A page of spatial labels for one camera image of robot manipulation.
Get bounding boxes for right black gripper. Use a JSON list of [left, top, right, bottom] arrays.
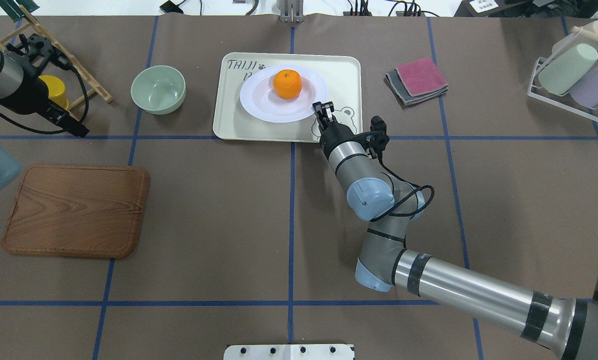
[[312, 101, 356, 151]]

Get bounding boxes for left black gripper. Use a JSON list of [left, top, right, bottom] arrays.
[[4, 75, 90, 138]]

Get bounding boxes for orange fruit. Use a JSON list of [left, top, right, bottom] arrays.
[[273, 69, 302, 100]]

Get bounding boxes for white round plate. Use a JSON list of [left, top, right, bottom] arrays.
[[239, 64, 329, 123]]

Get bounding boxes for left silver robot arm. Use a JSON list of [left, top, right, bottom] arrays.
[[0, 34, 89, 191]]

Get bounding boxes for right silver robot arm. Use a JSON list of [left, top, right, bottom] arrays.
[[312, 101, 598, 360]]

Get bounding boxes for cream bear tray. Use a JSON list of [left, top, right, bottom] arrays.
[[212, 52, 363, 142]]

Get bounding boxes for wooden dish rack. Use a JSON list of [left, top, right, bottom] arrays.
[[0, 0, 112, 125]]

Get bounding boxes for yellow mug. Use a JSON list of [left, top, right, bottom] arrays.
[[39, 75, 70, 110]]

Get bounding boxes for grey cloth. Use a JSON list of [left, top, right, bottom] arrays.
[[385, 69, 448, 107]]

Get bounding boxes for brown wooden cutting board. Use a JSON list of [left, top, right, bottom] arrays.
[[1, 164, 150, 259]]

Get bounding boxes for green ceramic bowl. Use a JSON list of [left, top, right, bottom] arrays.
[[130, 64, 187, 116]]

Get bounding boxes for pink cloth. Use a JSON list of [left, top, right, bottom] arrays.
[[395, 57, 449, 97]]

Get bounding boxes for green cup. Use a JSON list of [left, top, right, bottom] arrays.
[[537, 43, 598, 96]]

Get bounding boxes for purple cup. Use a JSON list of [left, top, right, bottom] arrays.
[[569, 66, 598, 109]]

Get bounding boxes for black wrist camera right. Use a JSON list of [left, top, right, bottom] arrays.
[[366, 115, 390, 159]]

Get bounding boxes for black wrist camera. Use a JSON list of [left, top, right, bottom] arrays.
[[5, 33, 74, 75], [366, 115, 390, 159]]

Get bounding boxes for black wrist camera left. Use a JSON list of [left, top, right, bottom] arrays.
[[5, 33, 74, 75]]

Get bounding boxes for aluminium frame post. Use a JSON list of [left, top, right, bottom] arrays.
[[276, 0, 305, 24]]

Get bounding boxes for wooden rod handle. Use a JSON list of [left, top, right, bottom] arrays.
[[569, 26, 598, 43]]

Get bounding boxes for white wire cup rack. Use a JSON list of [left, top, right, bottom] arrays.
[[527, 30, 598, 123]]

